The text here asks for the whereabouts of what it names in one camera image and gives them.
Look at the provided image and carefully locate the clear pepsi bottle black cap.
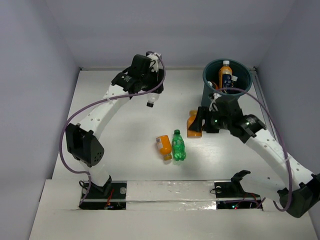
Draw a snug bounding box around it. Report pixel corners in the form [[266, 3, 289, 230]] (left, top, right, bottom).
[[146, 92, 160, 108]]

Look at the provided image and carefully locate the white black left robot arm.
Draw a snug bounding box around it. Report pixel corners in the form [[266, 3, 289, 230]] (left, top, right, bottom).
[[64, 51, 166, 198]]

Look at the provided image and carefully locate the yellow blue milk tea bottle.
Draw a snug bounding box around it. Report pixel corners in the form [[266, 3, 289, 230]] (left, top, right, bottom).
[[218, 60, 233, 89]]

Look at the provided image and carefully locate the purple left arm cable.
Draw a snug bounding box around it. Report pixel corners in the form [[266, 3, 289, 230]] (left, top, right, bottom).
[[59, 51, 167, 208]]

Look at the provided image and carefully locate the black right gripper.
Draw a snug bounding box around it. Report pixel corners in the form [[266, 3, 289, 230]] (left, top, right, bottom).
[[188, 106, 231, 134]]

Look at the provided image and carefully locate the green sprite bottle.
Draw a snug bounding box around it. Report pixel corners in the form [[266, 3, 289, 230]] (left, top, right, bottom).
[[172, 129, 187, 162]]

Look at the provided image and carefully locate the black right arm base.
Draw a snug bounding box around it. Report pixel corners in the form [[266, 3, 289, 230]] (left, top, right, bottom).
[[209, 170, 263, 210]]

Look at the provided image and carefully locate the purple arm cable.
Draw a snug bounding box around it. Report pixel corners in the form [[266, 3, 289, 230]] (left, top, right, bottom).
[[59, 51, 167, 208], [209, 87, 293, 212]]

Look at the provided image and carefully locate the orange juice bottle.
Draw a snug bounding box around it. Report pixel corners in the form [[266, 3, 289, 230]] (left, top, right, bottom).
[[156, 135, 172, 161], [186, 109, 203, 139]]

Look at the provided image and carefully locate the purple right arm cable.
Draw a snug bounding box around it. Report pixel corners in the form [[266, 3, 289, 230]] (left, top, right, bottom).
[[209, 87, 293, 212]]

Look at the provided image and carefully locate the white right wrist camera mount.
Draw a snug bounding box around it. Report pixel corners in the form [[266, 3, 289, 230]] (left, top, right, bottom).
[[209, 93, 222, 112]]

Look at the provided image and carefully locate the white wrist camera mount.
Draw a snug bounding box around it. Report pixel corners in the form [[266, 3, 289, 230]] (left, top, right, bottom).
[[146, 51, 162, 73], [209, 93, 222, 112]]

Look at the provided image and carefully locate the clear crushed water bottle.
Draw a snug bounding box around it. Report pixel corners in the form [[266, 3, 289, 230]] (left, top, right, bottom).
[[229, 75, 239, 94]]

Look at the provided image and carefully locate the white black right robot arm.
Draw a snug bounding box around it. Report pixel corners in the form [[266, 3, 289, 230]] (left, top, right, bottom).
[[188, 93, 320, 218]]

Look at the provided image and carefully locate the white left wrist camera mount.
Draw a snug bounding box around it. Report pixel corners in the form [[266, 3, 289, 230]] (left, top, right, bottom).
[[146, 51, 162, 73]]

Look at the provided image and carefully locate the teal plastic bin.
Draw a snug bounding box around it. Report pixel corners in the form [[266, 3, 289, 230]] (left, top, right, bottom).
[[201, 58, 253, 107]]

